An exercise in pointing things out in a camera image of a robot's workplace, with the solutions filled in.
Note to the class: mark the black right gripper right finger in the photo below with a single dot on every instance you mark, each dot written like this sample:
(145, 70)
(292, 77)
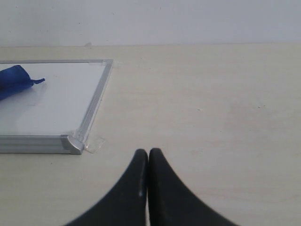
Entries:
(171, 202)

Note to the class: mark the clear tape piece near corner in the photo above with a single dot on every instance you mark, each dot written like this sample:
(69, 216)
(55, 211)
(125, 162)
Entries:
(93, 144)

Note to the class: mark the aluminium framed whiteboard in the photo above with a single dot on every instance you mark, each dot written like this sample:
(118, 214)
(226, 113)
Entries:
(56, 115)

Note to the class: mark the blue cloth eraser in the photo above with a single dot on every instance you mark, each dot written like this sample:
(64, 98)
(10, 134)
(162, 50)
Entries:
(14, 80)

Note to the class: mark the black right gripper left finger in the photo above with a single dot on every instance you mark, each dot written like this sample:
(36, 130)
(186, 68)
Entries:
(125, 203)

